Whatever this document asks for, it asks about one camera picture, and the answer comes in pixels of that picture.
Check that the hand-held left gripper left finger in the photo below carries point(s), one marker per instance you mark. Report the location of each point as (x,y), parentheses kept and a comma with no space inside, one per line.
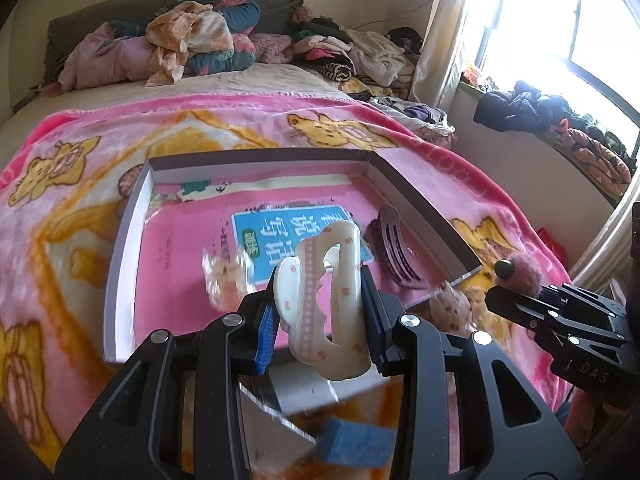
(265,332)

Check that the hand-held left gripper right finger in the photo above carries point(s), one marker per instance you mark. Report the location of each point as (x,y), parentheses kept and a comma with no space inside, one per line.
(371,310)

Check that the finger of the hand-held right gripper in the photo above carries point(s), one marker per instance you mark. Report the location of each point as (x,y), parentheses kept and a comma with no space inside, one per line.
(580,300)
(515,307)

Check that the dotted fabric hair bow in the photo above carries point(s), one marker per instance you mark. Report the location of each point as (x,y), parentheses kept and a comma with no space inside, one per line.
(452,305)

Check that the white hair claw clip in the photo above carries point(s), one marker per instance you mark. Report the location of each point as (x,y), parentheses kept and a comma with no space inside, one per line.
(306,280)

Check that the blue sponge block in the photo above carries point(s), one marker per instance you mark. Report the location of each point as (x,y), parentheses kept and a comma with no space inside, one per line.
(360,440)

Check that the shallow cardboard box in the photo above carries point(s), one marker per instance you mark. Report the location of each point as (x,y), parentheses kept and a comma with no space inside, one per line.
(400,180)

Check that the purple hair claw clip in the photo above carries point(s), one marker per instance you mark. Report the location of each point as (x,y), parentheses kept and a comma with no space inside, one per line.
(395,250)

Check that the clear plastic accessory packet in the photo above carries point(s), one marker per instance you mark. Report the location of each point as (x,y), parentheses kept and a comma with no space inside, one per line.
(225,280)

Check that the small rectangular mirror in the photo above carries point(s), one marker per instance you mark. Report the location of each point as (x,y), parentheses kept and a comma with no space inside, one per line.
(270,420)

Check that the pink book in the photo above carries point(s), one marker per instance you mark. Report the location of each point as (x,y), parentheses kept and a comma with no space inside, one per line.
(190,260)

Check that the orange printed dark cloth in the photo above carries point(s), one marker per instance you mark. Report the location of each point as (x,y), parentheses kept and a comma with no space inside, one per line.
(600,160)

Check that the dark jacket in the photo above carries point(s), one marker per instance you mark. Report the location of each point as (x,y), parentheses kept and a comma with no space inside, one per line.
(520,105)

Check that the white bag of clothes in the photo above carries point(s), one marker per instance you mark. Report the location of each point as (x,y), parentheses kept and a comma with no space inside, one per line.
(415,110)

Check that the pink printed blanket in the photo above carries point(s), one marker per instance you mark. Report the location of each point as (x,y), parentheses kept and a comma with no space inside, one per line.
(75,210)

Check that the pile of clothes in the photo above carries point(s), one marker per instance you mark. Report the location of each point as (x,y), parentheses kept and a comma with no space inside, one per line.
(370,55)

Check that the black garment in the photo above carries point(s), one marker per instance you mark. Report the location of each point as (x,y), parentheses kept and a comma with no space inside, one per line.
(405,40)

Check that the pink fluffy cloth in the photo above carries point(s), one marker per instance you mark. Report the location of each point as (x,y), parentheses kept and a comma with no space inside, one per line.
(272,47)

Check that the window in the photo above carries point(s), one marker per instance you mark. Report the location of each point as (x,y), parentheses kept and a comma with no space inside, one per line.
(550,20)

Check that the cream curtain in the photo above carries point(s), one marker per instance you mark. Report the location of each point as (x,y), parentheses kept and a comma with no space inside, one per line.
(442,35)

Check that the cream orange printed cloth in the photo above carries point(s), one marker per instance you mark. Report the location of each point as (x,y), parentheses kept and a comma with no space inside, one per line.
(195,30)

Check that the pink quilt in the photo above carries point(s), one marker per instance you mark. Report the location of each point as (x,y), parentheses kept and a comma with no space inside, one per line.
(110,55)

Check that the dark blue floral quilt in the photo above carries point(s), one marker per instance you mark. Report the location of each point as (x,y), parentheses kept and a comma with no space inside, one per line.
(240,12)

